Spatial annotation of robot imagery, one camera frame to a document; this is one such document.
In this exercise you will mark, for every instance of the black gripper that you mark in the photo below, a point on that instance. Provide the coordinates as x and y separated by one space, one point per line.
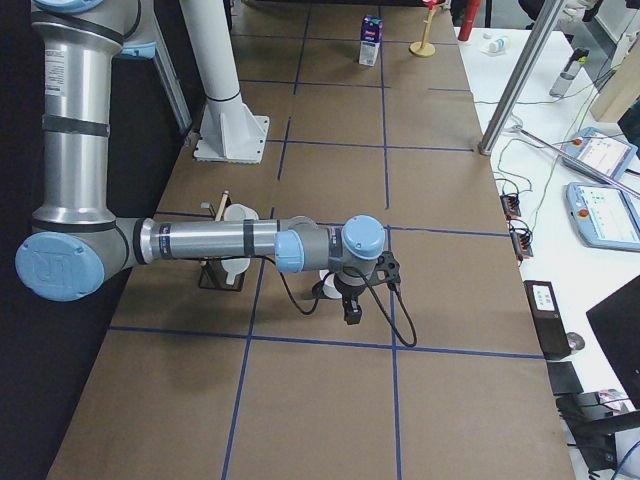
349 291

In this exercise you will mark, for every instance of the white smiley face mug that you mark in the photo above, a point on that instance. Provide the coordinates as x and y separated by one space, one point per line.
325 287

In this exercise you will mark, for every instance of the blue Pascual milk carton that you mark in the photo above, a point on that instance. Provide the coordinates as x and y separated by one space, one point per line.
370 40

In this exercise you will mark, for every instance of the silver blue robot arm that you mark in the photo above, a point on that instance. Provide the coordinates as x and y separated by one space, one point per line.
77 243

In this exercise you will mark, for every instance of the white ribbed HOME mug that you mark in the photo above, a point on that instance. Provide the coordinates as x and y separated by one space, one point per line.
234 271

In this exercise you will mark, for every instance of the black box with white label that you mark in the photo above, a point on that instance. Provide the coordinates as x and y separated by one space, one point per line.
547 319

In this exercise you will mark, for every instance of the black monitor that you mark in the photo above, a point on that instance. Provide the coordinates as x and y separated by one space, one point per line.
615 323

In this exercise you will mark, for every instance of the near teach pendant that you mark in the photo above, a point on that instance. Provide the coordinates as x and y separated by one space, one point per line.
604 216

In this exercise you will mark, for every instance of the teach pendant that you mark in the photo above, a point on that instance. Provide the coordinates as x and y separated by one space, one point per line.
607 153
604 216

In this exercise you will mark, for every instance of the wooden stand with round base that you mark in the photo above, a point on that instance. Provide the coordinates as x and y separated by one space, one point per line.
424 48

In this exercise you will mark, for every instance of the far teach pendant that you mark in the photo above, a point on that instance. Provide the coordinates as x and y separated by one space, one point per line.
607 153

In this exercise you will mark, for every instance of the white plastic bottle lying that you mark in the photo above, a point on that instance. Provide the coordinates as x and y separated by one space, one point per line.
497 46

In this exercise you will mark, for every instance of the clear water bottle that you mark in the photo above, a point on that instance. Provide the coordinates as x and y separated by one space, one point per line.
569 72

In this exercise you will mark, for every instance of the red cylinder bottle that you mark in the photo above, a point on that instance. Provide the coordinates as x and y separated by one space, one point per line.
470 13

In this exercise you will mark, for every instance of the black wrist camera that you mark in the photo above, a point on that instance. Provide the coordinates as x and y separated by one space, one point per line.
387 272

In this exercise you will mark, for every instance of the black wire mug rack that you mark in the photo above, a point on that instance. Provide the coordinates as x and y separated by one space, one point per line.
211 272

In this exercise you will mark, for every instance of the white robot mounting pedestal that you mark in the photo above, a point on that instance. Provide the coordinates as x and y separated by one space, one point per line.
229 131

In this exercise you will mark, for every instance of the aluminium frame post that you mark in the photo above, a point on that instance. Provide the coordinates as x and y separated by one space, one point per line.
532 49

